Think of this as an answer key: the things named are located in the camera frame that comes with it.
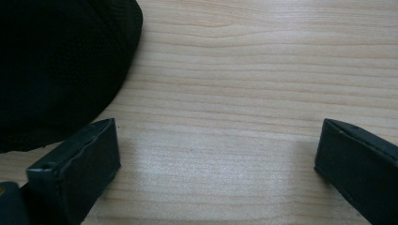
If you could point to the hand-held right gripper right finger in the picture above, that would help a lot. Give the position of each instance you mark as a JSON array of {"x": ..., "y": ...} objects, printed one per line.
[{"x": 359, "y": 165}]

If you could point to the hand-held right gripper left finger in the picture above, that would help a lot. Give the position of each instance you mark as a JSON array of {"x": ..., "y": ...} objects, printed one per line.
[{"x": 78, "y": 165}]

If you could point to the black cloth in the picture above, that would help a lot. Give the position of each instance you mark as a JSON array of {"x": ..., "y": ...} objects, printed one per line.
[{"x": 59, "y": 68}]

